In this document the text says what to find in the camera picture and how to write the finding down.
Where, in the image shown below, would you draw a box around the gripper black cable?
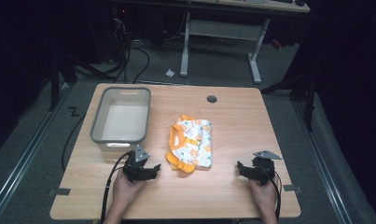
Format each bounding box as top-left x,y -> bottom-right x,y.
256,160 -> 283,222
100,151 -> 134,224

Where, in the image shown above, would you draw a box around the black metal stand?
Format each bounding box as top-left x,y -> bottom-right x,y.
260,62 -> 320,133
47,46 -> 79,112

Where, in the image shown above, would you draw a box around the white-legged desk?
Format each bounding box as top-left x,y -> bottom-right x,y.
163,0 -> 311,85

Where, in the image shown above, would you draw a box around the grey plastic bin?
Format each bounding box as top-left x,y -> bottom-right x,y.
90,86 -> 152,153

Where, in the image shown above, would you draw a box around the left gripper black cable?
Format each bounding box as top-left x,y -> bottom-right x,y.
100,151 -> 134,224

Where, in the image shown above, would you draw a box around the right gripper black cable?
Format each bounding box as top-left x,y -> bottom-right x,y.
256,160 -> 283,222

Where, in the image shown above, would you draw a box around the person's left hand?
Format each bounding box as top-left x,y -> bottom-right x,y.
112,169 -> 146,212

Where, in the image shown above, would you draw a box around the black floor cables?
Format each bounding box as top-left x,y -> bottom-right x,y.
73,18 -> 151,85

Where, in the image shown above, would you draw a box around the orange and white baby garment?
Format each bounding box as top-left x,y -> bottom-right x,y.
165,115 -> 213,175

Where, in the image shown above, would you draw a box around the grey tape strip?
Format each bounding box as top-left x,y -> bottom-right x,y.
48,188 -> 72,198
283,184 -> 303,194

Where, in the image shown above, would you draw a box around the metal floor rail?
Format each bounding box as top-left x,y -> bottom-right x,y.
0,82 -> 72,223
292,99 -> 354,224

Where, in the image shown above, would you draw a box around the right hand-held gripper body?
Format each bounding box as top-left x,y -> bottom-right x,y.
244,149 -> 284,187

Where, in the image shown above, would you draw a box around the person's right hand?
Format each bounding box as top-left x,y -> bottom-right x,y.
248,175 -> 279,216

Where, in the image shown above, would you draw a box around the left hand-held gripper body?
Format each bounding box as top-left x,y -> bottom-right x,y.
122,144 -> 155,183

